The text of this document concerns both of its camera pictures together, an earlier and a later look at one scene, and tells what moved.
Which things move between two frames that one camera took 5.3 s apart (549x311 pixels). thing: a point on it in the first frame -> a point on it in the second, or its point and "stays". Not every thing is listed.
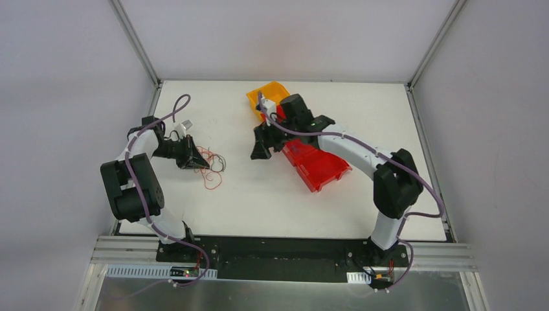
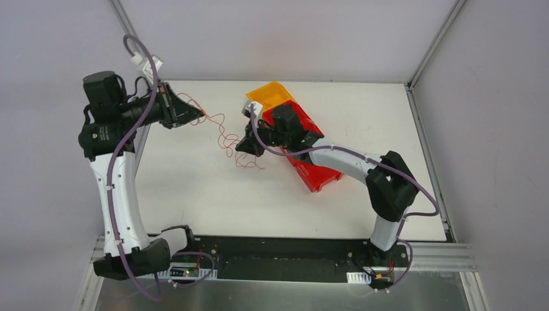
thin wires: [212, 179] -> [221, 133]
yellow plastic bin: [273, 92] stays
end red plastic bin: [317, 168] stays
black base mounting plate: [303, 259] stays
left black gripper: [187, 151] -> [168, 109]
